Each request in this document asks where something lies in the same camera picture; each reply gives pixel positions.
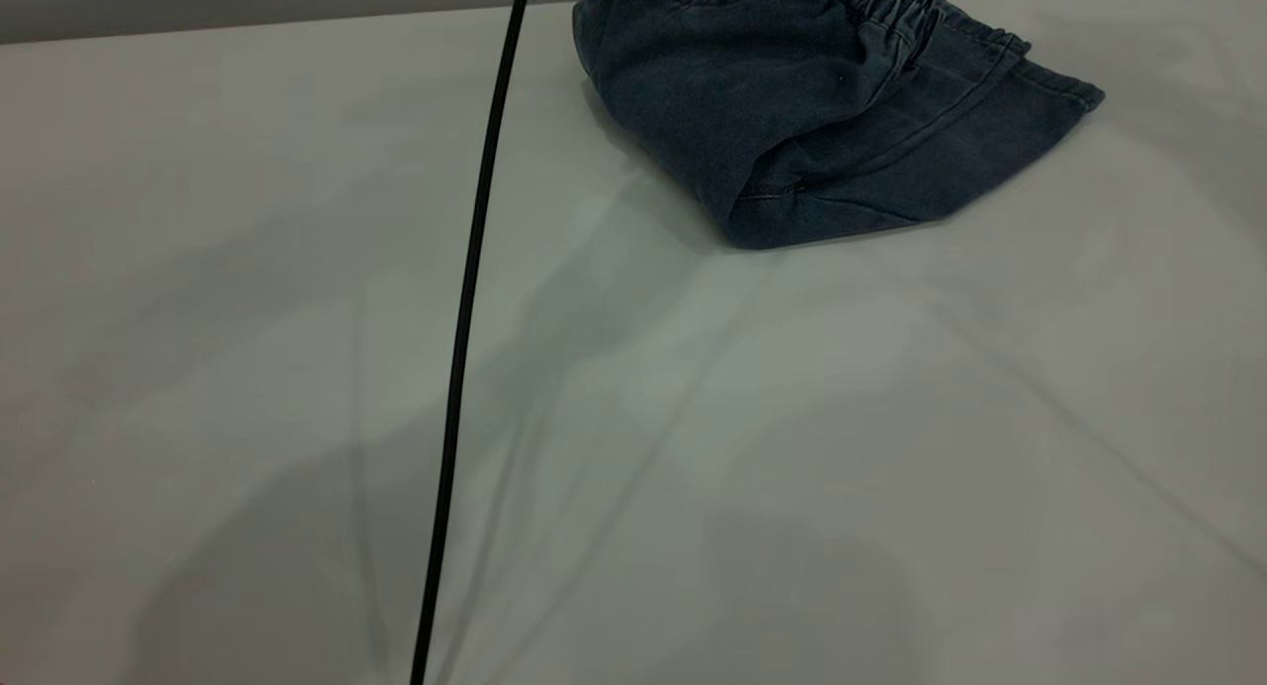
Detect blue denim shorts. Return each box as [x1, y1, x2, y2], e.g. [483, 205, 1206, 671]
[572, 0, 1107, 250]

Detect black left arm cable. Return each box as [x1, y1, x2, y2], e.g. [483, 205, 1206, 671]
[409, 0, 536, 685]

